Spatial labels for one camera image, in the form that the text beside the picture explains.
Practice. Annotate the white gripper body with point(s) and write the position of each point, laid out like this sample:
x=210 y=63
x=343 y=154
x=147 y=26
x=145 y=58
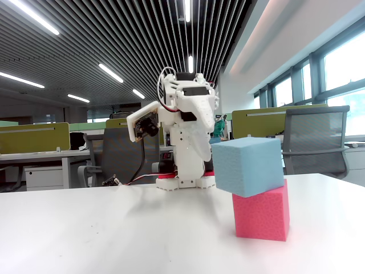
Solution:
x=197 y=103

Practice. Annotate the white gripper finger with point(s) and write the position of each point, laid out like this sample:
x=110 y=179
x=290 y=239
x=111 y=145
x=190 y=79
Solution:
x=204 y=111
x=201 y=142

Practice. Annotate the blue foam cube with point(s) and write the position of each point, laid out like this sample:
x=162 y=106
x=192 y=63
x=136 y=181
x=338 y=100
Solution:
x=245 y=165

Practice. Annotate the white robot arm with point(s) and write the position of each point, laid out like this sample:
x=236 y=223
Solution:
x=186 y=171

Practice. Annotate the red foam cube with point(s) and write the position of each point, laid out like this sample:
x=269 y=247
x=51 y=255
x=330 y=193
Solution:
x=261 y=217

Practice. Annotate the person in green top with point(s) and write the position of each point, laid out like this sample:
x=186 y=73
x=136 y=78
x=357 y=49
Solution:
x=220 y=125

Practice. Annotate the linear ceiling light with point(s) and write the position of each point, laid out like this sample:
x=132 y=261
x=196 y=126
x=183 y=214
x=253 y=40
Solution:
x=138 y=94
x=190 y=64
x=21 y=80
x=111 y=73
x=187 y=10
x=78 y=98
x=34 y=17

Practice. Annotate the red black table clamp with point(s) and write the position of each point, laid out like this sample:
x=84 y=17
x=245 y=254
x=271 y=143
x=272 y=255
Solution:
x=166 y=162

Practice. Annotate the olive green desk divider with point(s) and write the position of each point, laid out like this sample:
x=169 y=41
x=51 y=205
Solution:
x=117 y=123
x=34 y=140
x=256 y=125

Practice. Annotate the grey mesh office chair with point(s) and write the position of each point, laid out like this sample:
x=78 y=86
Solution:
x=114 y=160
x=313 y=128

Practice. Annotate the small controller circuit board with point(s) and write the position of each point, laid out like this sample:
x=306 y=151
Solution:
x=111 y=180

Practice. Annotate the black backpack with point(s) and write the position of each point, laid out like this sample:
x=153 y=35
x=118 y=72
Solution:
x=77 y=141

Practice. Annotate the white office desk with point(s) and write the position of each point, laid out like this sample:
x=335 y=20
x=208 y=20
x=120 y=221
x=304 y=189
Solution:
x=42 y=156

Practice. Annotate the wrist camera on white mount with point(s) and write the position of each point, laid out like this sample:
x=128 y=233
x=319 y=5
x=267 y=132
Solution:
x=142 y=125

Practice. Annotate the grey window frame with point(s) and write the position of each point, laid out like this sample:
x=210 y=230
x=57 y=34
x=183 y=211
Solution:
x=315 y=80

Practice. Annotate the white drawer pedestal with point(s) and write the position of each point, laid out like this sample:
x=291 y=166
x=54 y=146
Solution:
x=42 y=177

